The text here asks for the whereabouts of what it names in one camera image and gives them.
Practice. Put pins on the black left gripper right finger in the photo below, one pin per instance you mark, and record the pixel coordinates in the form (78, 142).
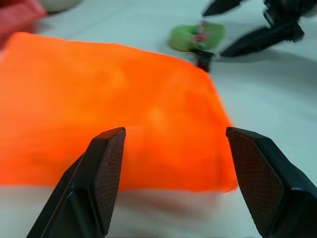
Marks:
(270, 183)

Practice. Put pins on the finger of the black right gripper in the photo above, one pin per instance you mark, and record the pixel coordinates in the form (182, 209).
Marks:
(262, 39)
(220, 7)

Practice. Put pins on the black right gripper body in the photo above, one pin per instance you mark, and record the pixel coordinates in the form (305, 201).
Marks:
(284, 12)

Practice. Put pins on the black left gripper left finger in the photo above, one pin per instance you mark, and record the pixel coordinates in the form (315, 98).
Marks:
(81, 193)

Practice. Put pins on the green fluffy pouch pink print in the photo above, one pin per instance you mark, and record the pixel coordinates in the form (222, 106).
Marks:
(183, 37)

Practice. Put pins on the orange fabric pouch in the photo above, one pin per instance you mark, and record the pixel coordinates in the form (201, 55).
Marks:
(104, 111)

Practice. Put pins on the red fabric pouch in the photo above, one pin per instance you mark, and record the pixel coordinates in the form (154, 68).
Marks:
(15, 17)

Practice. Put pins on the black zipper pull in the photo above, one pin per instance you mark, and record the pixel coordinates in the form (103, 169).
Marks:
(204, 59)

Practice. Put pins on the white rounded object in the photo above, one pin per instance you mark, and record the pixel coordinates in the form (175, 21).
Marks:
(59, 4)

